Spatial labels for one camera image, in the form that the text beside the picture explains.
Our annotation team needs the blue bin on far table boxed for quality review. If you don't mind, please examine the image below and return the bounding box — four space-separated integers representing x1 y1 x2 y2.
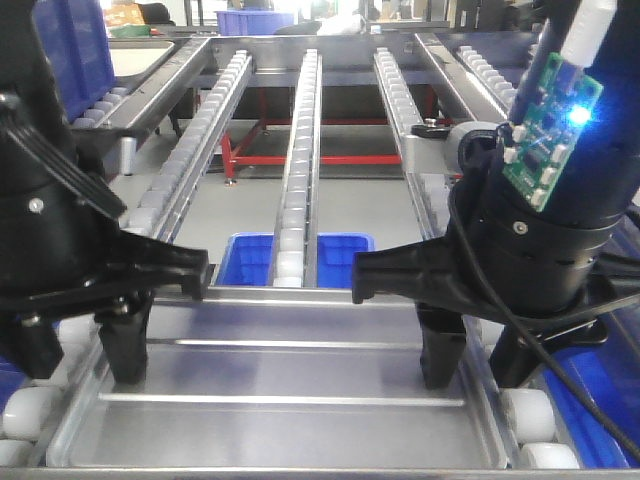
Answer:
216 10 294 36

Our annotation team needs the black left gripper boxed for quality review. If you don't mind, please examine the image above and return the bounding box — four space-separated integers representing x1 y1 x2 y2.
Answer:
1 199 210 384

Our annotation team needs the blue crate upper left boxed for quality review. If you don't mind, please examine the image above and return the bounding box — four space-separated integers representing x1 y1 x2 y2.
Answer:
32 0 116 121

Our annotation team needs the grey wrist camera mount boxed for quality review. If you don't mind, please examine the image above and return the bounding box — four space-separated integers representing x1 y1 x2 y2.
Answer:
403 119 509 177

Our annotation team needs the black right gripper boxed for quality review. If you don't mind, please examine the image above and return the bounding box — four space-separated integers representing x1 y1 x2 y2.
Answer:
352 184 608 390

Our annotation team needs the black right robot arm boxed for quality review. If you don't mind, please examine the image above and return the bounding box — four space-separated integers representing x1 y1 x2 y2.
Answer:
352 1 639 389

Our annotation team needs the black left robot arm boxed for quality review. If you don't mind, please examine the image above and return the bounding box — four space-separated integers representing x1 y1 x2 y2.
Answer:
1 1 213 384

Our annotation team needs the roller track beside crate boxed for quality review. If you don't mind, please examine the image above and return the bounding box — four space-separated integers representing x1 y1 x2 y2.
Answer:
374 47 453 239

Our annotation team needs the roller track left of divider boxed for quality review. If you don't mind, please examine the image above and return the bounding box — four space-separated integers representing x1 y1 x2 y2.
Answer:
269 49 323 288

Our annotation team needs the red steel frame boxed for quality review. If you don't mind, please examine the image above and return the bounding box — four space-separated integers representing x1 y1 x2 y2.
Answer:
219 117 456 182

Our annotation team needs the steel divider rail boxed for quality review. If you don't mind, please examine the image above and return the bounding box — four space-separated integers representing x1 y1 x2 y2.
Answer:
414 33 507 124

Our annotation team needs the green circuit board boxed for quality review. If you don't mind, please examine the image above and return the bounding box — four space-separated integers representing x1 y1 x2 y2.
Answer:
503 52 603 212

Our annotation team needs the blue bin below rollers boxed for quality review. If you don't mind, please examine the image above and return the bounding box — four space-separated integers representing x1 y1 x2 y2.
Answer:
216 232 375 289

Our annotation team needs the small silver ribbed tray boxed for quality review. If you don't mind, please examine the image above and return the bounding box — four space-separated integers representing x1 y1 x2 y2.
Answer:
46 289 513 474

